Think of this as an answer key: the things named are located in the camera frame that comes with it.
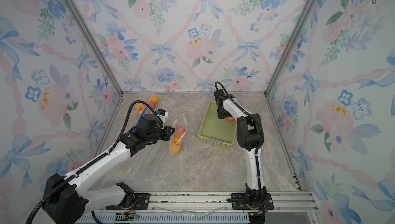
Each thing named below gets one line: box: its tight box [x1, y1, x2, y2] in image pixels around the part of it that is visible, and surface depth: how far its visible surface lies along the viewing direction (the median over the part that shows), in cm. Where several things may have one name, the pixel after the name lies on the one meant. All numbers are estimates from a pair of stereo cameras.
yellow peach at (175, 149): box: [171, 144, 180, 154], surface depth 85 cm
